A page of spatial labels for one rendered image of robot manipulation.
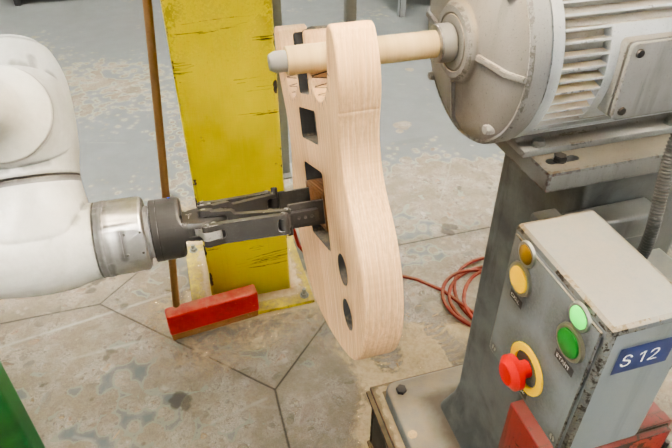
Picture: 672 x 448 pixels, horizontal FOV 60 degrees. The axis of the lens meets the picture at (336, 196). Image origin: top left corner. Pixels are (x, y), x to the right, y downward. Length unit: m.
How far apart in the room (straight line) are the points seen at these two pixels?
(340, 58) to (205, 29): 1.03
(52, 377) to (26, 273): 1.38
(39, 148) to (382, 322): 0.41
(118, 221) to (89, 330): 1.49
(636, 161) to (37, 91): 0.70
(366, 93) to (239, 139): 1.16
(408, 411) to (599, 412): 0.86
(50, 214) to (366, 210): 0.34
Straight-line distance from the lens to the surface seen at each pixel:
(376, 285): 0.60
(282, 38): 0.86
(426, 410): 1.47
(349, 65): 0.57
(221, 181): 1.78
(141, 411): 1.90
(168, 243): 0.70
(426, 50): 0.70
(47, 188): 0.71
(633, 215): 0.86
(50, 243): 0.70
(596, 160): 0.79
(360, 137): 0.60
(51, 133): 0.69
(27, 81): 0.69
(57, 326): 2.22
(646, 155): 0.83
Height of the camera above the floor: 1.51
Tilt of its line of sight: 36 degrees down
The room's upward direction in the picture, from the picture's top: straight up
